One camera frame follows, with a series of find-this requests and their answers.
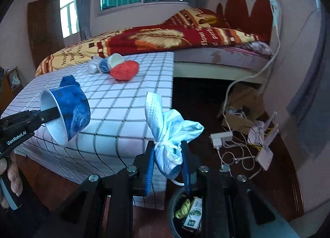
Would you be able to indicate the cardboard box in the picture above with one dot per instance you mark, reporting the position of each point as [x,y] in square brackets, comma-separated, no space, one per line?
[242,103]

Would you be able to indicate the blue crumpled wrapper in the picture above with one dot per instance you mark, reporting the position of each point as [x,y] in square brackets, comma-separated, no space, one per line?
[68,81]

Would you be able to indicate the clear plastic bag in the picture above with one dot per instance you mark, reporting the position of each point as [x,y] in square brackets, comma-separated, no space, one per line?
[93,67]

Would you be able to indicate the white bed frame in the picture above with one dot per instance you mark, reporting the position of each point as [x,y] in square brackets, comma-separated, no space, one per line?
[206,70]

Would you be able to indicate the white drink carton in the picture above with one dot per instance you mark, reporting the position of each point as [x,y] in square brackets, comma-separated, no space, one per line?
[194,214]

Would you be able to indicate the wooden shelf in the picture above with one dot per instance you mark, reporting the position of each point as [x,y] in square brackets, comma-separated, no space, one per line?
[10,83]

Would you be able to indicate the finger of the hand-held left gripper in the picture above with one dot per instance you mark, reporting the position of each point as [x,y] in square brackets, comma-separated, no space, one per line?
[49,115]

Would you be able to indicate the brown wooden door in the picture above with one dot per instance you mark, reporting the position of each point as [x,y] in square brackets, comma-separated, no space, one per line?
[41,26]

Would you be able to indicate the red plastic bag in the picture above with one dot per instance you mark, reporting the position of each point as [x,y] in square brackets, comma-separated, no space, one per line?
[123,70]

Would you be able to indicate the red scalloped headboard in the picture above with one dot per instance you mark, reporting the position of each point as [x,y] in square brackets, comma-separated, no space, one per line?
[245,13]

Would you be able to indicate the checkered tablecloth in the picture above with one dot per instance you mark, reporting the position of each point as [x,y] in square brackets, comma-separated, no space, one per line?
[116,103]

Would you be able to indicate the white router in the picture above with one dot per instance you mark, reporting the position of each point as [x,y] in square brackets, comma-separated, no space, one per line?
[265,154]

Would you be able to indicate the person's left hand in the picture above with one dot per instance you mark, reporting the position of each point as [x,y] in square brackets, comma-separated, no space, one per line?
[14,176]

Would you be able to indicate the large blue paper cup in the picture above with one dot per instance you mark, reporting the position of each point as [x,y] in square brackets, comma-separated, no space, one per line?
[72,109]

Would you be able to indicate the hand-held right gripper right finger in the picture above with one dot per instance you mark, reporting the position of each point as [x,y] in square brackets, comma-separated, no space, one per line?
[186,173]

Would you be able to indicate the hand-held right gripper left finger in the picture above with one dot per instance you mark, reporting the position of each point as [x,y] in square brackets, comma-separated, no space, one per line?
[149,173]

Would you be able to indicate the small window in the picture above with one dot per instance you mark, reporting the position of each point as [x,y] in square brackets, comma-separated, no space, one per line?
[69,13]

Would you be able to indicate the floral mattress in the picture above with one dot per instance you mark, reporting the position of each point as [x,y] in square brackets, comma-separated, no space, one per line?
[232,57]

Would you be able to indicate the knotted face mask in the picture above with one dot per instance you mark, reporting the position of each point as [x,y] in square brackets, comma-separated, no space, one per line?
[167,129]

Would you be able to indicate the yellow bag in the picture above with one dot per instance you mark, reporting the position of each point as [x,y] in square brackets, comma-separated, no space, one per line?
[183,208]

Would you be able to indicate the black trash bin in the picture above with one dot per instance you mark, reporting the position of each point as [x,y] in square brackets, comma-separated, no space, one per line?
[178,196]

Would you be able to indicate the white power strip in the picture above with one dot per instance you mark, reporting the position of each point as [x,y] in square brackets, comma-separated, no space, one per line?
[221,138]

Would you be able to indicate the bed with red blanket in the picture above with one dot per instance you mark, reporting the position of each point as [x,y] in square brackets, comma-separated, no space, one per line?
[154,38]

